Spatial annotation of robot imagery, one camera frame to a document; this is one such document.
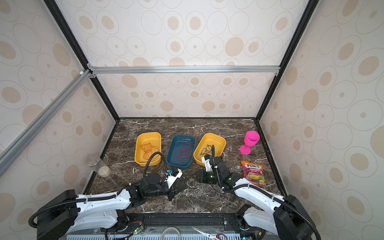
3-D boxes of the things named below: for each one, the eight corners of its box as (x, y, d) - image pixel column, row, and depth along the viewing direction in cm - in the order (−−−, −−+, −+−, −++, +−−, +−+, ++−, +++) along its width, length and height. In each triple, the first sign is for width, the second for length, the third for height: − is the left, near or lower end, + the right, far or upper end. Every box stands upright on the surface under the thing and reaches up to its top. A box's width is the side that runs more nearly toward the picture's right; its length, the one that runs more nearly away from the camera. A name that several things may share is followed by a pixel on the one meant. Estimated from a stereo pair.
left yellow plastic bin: (132, 166, 95) (129, 162, 91) (141, 137, 110) (138, 132, 106) (159, 166, 95) (157, 162, 91) (164, 137, 110) (163, 132, 106)
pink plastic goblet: (240, 155, 101) (247, 141, 88) (238, 145, 106) (244, 130, 93) (253, 155, 101) (261, 141, 88) (250, 145, 106) (258, 130, 93)
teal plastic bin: (166, 170, 94) (164, 165, 89) (170, 139, 110) (169, 134, 105) (195, 170, 94) (195, 165, 89) (195, 139, 110) (195, 134, 105)
